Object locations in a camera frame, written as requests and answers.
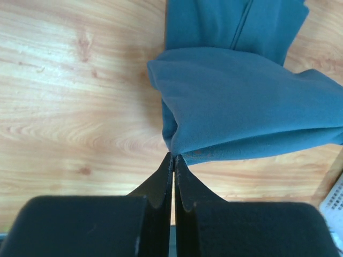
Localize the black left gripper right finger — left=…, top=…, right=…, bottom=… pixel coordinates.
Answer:
left=174, top=156, right=339, bottom=257

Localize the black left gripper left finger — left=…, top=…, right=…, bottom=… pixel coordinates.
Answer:
left=1, top=154, right=172, bottom=256

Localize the blue-grey t-shirt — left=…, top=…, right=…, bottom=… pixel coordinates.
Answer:
left=147, top=1, right=342, bottom=164

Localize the white plastic laundry basket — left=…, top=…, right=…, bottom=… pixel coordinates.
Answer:
left=319, top=175, right=342, bottom=214

